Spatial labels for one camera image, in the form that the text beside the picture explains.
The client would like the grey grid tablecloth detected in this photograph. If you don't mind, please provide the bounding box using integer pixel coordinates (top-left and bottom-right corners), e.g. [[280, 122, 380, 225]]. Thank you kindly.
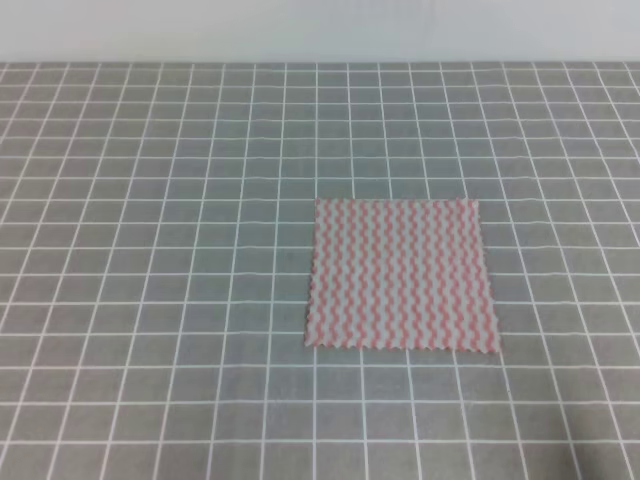
[[1, 62, 639, 479]]

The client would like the pink white wavy towel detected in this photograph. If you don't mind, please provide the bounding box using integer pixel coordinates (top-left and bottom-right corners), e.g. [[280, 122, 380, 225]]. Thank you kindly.
[[304, 199, 501, 353]]

